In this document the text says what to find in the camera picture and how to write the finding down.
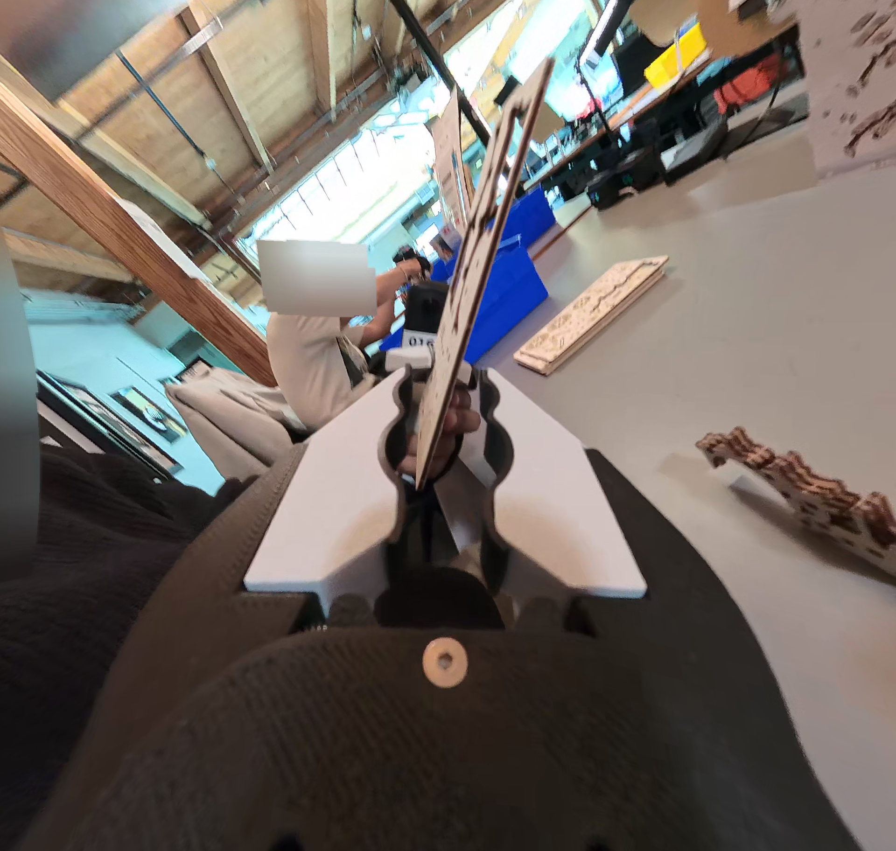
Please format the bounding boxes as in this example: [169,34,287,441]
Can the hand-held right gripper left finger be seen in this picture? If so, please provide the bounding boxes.
[243,367,415,599]

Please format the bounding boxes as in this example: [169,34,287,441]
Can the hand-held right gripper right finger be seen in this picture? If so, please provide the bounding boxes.
[478,368,648,600]

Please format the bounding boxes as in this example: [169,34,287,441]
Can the wooden puzzle board with cutouts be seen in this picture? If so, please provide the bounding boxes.
[416,56,557,491]

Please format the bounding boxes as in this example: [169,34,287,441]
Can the stack of wooden puzzle sheets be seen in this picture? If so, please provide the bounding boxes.
[513,255,669,376]

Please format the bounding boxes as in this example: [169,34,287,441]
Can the grey desk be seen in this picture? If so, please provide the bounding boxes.
[476,116,896,851]

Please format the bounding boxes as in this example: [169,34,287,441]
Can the person's left hand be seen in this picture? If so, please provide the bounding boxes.
[399,385,484,481]

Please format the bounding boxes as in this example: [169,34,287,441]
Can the black battery charger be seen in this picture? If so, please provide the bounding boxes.
[587,168,634,209]
[616,151,666,190]

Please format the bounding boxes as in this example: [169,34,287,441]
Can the person's black knit sweater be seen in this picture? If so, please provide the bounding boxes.
[0,438,309,851]

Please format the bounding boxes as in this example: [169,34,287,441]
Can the wooden dinosaur model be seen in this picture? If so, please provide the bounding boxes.
[695,425,896,579]

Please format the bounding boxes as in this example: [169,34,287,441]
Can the black ceiling pipe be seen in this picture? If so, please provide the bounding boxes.
[360,0,491,145]

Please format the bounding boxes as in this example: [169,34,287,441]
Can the wooden support beam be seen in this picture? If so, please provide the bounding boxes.
[0,81,277,386]

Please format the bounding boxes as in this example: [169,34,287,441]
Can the yellow plastic bin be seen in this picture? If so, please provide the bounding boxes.
[643,25,708,89]

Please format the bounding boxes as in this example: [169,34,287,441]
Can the orange bag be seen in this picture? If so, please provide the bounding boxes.
[714,53,781,117]

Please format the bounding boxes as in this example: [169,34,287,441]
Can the white puzzle parts paper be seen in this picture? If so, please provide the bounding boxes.
[791,0,896,180]

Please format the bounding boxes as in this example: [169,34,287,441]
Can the framed wall picture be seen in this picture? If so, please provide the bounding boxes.
[112,385,186,446]

